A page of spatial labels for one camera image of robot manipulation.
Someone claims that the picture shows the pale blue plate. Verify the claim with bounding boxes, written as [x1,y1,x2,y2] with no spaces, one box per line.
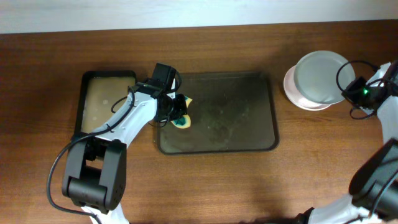
[294,50,355,104]

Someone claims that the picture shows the dark brown serving tray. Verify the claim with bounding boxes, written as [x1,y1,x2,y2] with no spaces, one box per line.
[156,72,279,155]

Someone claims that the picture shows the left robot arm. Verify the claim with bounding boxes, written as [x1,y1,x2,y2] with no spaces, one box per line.
[60,63,188,223]

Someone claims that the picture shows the black tray with brown liquid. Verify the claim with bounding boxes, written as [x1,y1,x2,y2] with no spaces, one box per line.
[72,70,136,140]

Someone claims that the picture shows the green and yellow sponge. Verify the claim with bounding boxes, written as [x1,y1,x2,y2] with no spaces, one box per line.
[171,96,192,129]

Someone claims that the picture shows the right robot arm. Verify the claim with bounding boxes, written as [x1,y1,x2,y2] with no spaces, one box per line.
[293,61,397,224]

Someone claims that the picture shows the white plate top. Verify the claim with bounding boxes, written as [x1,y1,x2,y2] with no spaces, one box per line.
[283,66,331,111]

